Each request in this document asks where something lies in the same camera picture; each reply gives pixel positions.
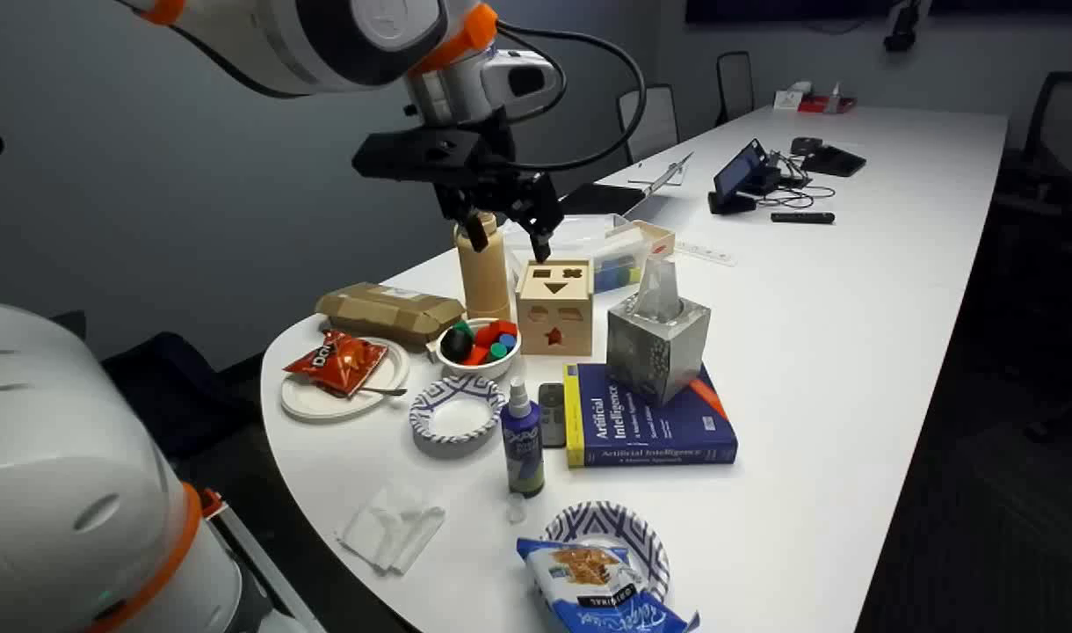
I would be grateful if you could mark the blue snack bag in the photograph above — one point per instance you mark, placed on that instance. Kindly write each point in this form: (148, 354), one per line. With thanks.
(581, 581)

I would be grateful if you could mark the grey tissue box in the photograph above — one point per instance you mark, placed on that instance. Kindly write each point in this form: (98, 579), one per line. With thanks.
(658, 347)

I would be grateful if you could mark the clear plastic container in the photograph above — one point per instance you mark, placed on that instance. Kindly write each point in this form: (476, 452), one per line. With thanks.
(639, 254)

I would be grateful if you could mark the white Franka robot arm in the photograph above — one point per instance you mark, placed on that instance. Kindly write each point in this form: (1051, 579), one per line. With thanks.
(326, 35)

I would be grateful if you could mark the wooden shape sorter box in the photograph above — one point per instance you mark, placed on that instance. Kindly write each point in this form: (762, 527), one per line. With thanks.
(553, 310)

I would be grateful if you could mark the green toy block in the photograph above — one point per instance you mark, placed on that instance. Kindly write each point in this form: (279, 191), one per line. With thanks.
(457, 337)

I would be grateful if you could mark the white bowl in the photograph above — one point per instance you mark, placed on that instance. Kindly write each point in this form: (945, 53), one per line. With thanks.
(476, 365)

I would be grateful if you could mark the black webcam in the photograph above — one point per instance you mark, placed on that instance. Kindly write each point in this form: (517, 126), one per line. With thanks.
(905, 21)

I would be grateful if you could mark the red toy block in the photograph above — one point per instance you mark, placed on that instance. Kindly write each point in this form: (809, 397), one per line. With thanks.
(496, 332)

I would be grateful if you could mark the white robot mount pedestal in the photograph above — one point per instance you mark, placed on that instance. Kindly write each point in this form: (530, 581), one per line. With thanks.
(258, 573)

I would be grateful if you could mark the clear bottle cap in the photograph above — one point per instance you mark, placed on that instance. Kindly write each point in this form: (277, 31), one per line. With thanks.
(513, 509)

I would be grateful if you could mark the blue hardcover book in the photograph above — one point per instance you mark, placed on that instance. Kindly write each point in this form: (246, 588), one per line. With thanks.
(651, 425)

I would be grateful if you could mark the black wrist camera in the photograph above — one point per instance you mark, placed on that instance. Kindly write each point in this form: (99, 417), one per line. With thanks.
(415, 151)

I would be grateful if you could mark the red chips bag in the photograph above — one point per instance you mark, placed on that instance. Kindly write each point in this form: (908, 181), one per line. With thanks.
(341, 362)

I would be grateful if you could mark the white small box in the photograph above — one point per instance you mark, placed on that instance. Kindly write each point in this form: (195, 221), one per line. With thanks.
(789, 99)

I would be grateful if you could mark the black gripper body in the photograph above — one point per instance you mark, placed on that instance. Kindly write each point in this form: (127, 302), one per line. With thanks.
(482, 194)

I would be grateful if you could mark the long brown cardboard box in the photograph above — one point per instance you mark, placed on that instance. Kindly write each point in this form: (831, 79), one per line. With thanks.
(380, 310)

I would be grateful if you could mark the blue spray bottle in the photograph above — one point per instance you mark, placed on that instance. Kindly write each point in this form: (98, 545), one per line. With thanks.
(522, 443)

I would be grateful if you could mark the red flat box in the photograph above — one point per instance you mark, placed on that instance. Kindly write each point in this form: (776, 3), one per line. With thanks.
(826, 103)

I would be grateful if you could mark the grey mesh office chair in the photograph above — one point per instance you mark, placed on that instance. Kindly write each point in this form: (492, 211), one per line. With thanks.
(737, 84)
(649, 120)

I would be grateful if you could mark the blue toy block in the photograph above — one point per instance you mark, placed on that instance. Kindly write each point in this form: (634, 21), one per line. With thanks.
(503, 347)

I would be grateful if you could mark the tan water bottle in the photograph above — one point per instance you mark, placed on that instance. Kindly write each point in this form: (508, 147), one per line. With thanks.
(482, 286)

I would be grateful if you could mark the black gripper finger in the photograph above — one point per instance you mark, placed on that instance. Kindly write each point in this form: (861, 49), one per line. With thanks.
(481, 234)
(542, 221)

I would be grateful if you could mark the black phone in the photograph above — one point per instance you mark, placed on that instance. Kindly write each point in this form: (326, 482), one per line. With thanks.
(553, 417)

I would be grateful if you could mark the black office chair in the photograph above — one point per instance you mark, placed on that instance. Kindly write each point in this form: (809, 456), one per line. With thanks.
(1055, 141)

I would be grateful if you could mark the black tablet on stand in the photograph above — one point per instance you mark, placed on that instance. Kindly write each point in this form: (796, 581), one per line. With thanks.
(740, 170)

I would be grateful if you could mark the black remote control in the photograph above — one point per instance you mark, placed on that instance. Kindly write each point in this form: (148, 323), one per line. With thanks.
(802, 215)

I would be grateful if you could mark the wall television screen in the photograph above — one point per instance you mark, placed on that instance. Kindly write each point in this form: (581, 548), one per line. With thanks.
(886, 8)

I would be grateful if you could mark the black pouch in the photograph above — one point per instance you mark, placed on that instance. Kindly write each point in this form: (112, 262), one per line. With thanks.
(831, 157)

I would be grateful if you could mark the white plate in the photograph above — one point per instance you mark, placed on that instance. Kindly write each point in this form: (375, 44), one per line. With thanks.
(321, 406)

